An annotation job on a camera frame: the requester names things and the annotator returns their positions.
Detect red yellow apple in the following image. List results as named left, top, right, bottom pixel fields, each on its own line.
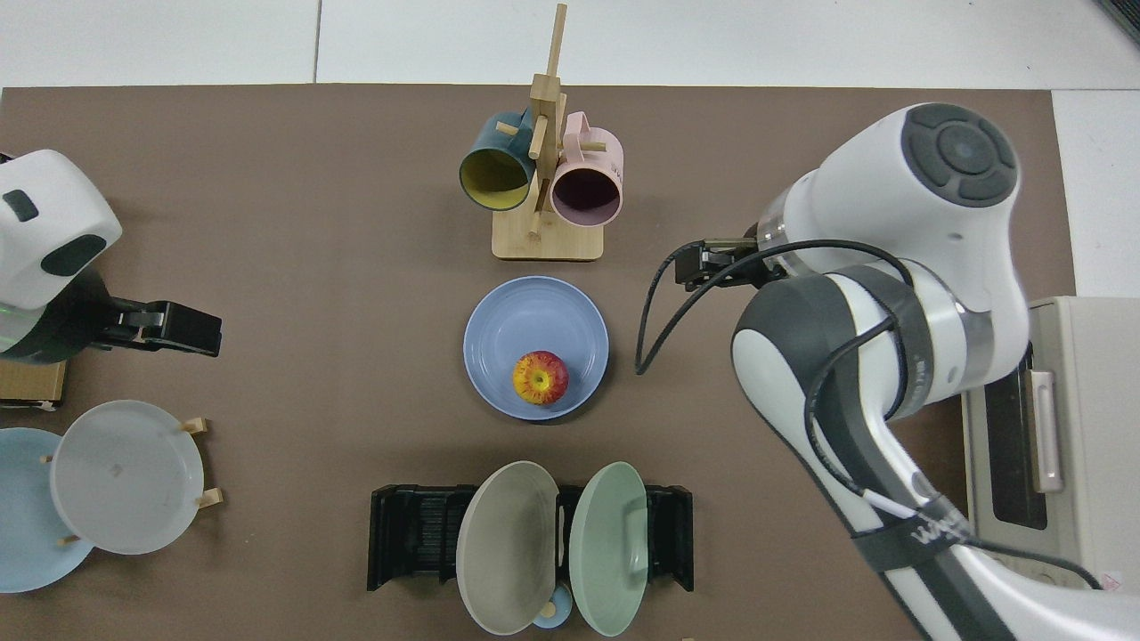
left=512, top=350, right=570, bottom=407

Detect grey white plate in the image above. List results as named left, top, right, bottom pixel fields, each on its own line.
left=50, top=400, right=205, bottom=556

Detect light blue plate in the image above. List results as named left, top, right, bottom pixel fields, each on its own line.
left=0, top=428, right=95, bottom=594

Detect pale green plate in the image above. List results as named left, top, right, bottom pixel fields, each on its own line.
left=569, top=461, right=649, bottom=637

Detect black dish rack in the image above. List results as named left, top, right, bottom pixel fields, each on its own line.
left=368, top=484, right=695, bottom=593

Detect beige plate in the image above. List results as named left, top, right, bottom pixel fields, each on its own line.
left=455, top=460, right=561, bottom=636

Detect brown table cloth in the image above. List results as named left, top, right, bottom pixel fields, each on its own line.
left=0, top=85, right=1075, bottom=641

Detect pink cup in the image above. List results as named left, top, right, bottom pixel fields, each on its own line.
left=550, top=111, right=624, bottom=228

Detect wooden cup stand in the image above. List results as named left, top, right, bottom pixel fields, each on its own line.
left=492, top=3, right=607, bottom=262

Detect dark teal cup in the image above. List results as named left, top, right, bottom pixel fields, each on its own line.
left=459, top=109, right=540, bottom=213

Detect small blue round thing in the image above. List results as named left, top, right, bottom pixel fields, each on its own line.
left=532, top=583, right=573, bottom=630

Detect pale toaster oven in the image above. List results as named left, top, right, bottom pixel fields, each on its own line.
left=960, top=296, right=1140, bottom=594

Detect dark object at room edge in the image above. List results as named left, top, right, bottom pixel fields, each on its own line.
left=1094, top=0, right=1140, bottom=45

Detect wire basket with wooden floor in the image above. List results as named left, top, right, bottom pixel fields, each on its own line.
left=0, top=358, right=69, bottom=411

